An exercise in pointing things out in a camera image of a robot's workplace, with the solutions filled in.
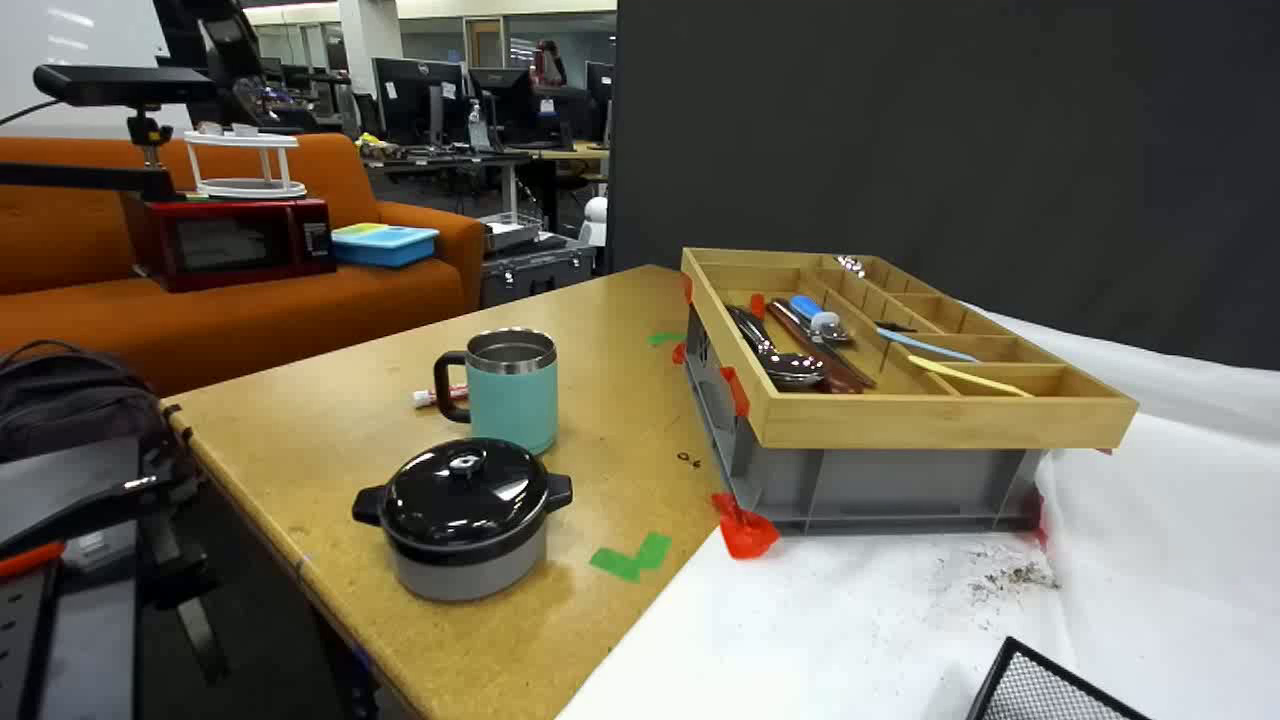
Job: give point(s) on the red Expo marker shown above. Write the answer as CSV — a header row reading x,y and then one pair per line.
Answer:
x,y
426,399

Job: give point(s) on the black round pot lid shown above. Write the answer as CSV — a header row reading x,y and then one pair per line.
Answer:
x,y
460,494

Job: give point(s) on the red plastic corner foot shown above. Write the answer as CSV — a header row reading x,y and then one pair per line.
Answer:
x,y
747,529
679,353
1035,515

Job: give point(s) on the black equipment case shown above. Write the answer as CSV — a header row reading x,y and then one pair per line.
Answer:
x,y
533,264

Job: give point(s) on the white rounded device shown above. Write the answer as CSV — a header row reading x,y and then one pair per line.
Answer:
x,y
592,221

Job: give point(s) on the blue white small tube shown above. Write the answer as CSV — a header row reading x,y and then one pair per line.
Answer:
x,y
817,318

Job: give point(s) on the L-shaped green tape mark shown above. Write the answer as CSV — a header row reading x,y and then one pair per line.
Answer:
x,y
627,561

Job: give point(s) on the wooden office desk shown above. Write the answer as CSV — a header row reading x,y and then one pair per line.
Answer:
x,y
561,152

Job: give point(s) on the clear plastic wrapper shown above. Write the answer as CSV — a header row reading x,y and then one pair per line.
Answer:
x,y
850,264

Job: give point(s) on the grey plastic crate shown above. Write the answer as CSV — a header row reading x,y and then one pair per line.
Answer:
x,y
881,487

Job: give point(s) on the blue lidded box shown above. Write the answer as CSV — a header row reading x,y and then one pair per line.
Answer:
x,y
384,246

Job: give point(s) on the pale green utensil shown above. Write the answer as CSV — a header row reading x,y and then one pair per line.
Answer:
x,y
925,344

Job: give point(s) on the black computer monitor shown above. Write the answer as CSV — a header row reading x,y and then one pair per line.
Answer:
x,y
505,104
407,101

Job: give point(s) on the wooden organizer tray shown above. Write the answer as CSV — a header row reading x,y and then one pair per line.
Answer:
x,y
935,422

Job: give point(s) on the yellow utensil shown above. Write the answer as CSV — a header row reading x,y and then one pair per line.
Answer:
x,y
975,376

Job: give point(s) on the white cloth sheet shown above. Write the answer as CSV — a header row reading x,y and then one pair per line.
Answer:
x,y
864,627

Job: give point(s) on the black curtain backdrop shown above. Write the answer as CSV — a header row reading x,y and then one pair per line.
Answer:
x,y
935,135

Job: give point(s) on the dark red microwave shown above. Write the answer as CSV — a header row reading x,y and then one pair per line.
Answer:
x,y
224,246

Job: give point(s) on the white round stand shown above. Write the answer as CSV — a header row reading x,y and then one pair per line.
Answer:
x,y
247,185

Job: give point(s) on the orange sofa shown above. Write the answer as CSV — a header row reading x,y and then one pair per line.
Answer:
x,y
81,322

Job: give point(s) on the black backpack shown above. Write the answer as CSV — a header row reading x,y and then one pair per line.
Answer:
x,y
67,403

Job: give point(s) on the black equipment stand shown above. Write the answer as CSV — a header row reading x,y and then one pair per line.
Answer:
x,y
81,584

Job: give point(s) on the red plastic corner bracket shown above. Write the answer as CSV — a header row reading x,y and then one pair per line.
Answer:
x,y
735,391

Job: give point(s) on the black camera on stand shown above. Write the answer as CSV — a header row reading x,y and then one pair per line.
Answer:
x,y
121,84

